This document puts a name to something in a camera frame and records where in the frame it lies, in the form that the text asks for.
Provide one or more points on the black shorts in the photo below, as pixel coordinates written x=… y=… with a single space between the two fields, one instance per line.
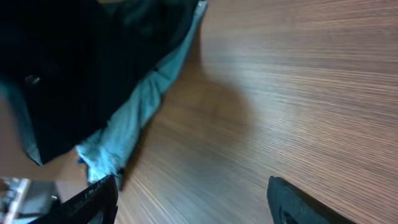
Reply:
x=68 y=65

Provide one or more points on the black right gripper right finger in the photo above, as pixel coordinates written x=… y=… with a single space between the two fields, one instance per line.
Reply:
x=290 y=205

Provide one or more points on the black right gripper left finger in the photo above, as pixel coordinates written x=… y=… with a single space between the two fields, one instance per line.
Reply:
x=95 y=204

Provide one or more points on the light blue denim shorts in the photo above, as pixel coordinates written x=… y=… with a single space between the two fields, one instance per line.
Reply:
x=107 y=150

